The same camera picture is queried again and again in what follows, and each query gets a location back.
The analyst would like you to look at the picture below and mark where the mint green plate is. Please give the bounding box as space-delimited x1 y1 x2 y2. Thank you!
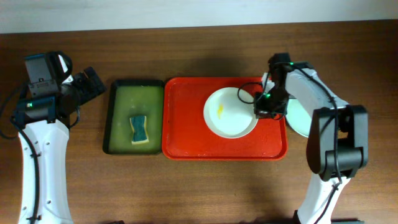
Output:
285 99 312 138

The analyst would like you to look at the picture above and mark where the white plate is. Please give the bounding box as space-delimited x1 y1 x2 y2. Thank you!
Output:
203 87 258 139

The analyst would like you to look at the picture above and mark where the green and yellow sponge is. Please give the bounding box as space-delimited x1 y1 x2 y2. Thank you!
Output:
129 115 149 144

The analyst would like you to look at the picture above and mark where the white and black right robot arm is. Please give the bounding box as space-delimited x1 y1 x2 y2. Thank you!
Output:
254 62 368 223

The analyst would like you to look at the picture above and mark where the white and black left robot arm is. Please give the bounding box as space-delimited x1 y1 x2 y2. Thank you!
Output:
11 67 106 223

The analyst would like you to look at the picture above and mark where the dark green tray with water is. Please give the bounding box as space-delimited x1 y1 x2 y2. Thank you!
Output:
103 79 164 155

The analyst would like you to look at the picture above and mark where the red plastic tray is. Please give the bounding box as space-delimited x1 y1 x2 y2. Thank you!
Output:
162 77 288 161

